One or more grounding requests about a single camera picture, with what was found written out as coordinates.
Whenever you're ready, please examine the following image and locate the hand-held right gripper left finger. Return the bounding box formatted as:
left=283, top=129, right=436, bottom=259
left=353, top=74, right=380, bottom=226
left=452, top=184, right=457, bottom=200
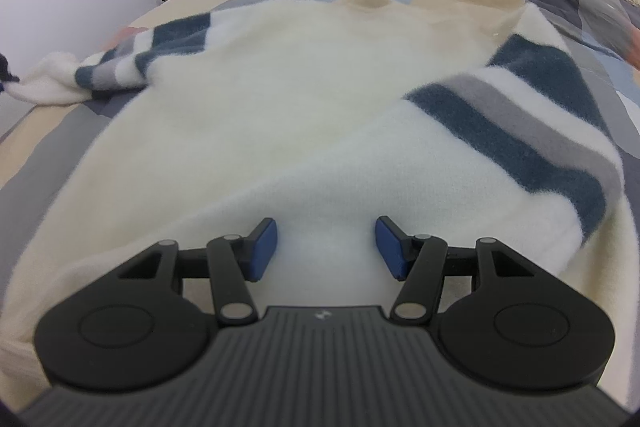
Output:
left=117, top=217, right=279, bottom=327

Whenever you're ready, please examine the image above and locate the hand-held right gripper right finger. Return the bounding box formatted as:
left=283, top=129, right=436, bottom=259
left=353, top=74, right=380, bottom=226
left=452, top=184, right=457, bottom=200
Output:
left=375, top=215, right=537, bottom=324

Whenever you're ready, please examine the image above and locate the white striped fuzzy sweater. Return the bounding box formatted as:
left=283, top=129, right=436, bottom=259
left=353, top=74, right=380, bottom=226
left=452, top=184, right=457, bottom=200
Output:
left=0, top=0, right=627, bottom=360

